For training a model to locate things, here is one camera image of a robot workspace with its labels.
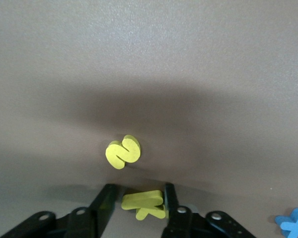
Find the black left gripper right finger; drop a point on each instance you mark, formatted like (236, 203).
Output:
(172, 213)

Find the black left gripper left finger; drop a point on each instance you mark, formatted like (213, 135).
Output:
(101, 205)

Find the yellow foam letter k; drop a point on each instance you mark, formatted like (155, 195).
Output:
(141, 199)

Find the yellow foam letter s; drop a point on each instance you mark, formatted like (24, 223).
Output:
(132, 148)

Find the blue foam letter x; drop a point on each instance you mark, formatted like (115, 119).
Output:
(294, 224)

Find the brown table cover sheet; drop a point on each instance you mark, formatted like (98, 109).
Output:
(139, 37)

